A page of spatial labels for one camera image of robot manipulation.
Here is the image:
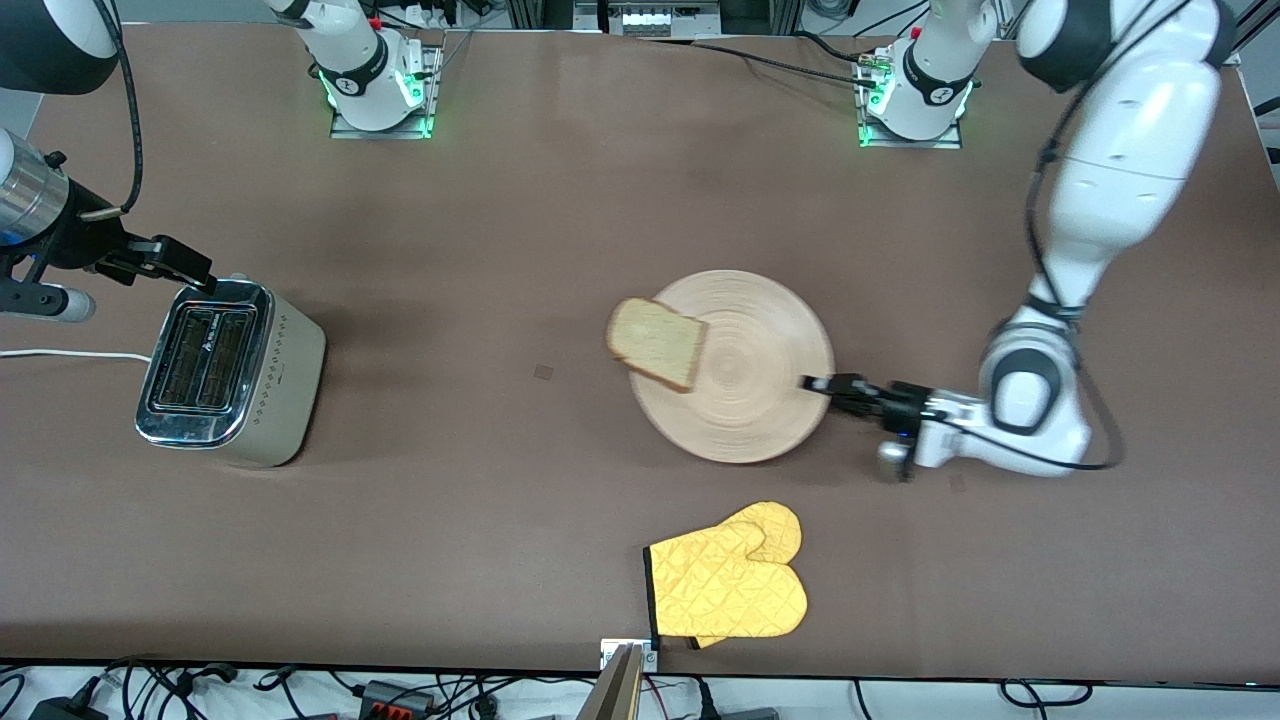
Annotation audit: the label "round wooden plate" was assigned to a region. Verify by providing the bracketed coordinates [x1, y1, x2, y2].
[628, 270, 836, 465]

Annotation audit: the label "brown bread slice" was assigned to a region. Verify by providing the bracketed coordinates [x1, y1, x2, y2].
[606, 297, 710, 394]

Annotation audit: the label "silver two-slot toaster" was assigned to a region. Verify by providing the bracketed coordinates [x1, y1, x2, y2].
[135, 275, 328, 469]

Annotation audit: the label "aluminium profile bar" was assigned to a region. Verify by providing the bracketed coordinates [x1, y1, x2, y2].
[575, 643, 646, 720]

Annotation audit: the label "black power adapter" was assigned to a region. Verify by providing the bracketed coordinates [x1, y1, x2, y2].
[28, 697, 109, 720]

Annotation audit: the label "black box orange connectors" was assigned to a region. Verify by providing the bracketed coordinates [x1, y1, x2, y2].
[358, 680, 437, 717]

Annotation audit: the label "white toaster power cord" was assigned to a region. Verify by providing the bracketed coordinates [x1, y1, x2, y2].
[0, 348, 153, 364]

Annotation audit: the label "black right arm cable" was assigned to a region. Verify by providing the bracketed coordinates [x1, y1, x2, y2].
[85, 0, 147, 221]

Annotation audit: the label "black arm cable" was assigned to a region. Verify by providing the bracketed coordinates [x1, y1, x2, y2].
[935, 0, 1201, 473]
[85, 0, 147, 221]

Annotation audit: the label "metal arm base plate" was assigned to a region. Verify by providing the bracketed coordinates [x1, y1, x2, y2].
[858, 50, 964, 150]
[330, 45, 434, 140]

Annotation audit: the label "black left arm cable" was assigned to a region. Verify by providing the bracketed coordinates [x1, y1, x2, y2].
[935, 0, 1201, 473]

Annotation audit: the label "black cable on table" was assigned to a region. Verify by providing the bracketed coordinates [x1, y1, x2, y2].
[690, 35, 881, 89]

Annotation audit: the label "small metal bracket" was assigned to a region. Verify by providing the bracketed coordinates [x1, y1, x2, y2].
[600, 638, 659, 673]

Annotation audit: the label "black cable connector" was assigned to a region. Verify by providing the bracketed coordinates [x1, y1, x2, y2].
[175, 662, 239, 693]

